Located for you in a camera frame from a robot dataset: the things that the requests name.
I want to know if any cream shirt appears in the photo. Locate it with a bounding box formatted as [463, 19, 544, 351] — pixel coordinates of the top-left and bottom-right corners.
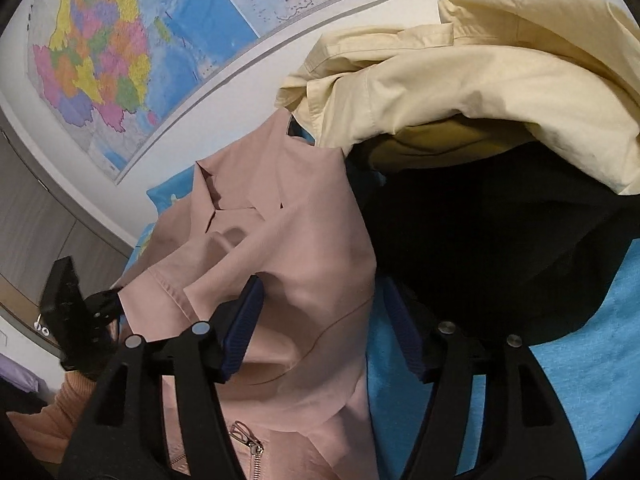
[275, 0, 640, 196]

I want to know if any purple cloth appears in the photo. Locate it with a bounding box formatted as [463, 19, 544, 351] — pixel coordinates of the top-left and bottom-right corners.
[0, 352, 42, 392]

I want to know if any colourful wall map poster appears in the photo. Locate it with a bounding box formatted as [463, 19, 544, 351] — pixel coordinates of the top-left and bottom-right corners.
[24, 0, 402, 187]

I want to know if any mustard garment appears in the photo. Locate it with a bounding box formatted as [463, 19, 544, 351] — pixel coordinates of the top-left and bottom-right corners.
[349, 119, 542, 173]

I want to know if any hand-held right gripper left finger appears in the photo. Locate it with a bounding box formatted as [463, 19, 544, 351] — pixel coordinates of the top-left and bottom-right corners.
[60, 274, 266, 480]

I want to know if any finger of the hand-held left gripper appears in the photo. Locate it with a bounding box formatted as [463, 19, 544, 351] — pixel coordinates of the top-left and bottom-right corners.
[82, 286, 124, 322]

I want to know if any black garment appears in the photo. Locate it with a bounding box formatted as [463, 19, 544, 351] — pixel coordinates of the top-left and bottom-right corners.
[344, 135, 640, 347]

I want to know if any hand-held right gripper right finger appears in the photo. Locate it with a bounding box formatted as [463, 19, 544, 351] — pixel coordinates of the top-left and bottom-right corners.
[382, 280, 589, 480]

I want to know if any person's left forearm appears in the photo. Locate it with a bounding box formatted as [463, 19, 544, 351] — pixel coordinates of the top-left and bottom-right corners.
[7, 360, 103, 467]

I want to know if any grey wardrobe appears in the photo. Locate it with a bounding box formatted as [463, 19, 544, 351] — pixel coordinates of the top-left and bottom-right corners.
[0, 114, 137, 356]

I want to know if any pink shirt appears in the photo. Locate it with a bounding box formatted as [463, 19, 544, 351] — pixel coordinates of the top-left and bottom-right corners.
[107, 107, 382, 480]

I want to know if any blue floral bed sheet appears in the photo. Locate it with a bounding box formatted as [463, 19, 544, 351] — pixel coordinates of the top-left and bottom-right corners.
[131, 125, 640, 480]

